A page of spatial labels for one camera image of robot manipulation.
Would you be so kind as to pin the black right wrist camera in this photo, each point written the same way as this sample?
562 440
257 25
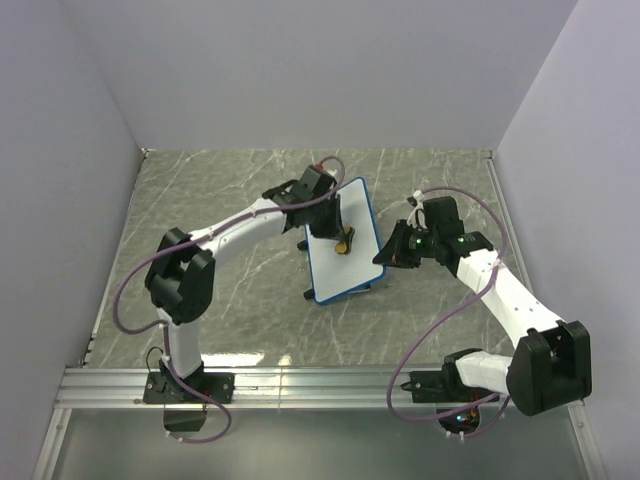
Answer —
442 217

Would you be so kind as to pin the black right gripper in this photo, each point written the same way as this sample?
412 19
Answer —
393 252

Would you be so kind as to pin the aluminium extrusion rail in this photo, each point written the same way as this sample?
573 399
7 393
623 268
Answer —
255 388

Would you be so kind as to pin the blue-framed small whiteboard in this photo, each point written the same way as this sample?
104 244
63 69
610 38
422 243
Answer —
333 275

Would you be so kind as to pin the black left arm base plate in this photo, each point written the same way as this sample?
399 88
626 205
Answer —
162 388

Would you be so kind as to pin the yellow bone-shaped whiteboard eraser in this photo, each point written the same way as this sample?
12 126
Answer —
344 245

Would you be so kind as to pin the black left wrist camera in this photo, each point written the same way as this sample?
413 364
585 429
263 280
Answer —
314 183

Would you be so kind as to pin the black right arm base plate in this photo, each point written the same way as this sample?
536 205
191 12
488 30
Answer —
431 386

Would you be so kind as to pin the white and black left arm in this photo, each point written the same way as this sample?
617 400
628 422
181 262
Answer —
181 284

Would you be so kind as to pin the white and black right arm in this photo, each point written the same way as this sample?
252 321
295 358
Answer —
551 363

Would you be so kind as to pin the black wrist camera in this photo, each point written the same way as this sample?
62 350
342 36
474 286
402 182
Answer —
314 183
442 217

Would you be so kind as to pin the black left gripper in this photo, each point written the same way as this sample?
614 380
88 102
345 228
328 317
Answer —
335 229

